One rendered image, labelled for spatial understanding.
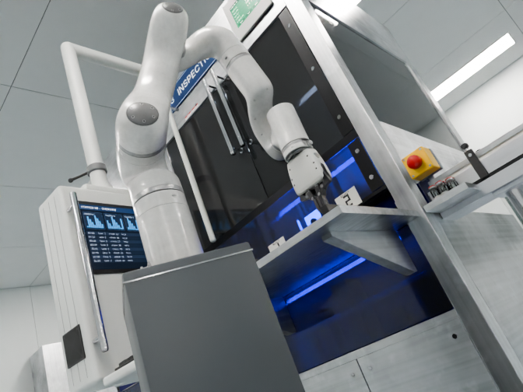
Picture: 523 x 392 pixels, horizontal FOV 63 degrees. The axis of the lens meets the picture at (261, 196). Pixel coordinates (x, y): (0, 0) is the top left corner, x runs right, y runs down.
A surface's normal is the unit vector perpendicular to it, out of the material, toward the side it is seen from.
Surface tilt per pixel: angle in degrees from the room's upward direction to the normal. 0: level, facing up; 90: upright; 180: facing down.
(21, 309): 90
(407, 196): 90
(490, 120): 90
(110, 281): 90
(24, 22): 180
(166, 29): 125
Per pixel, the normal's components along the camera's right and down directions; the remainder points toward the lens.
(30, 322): 0.64, -0.52
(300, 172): -0.70, -0.02
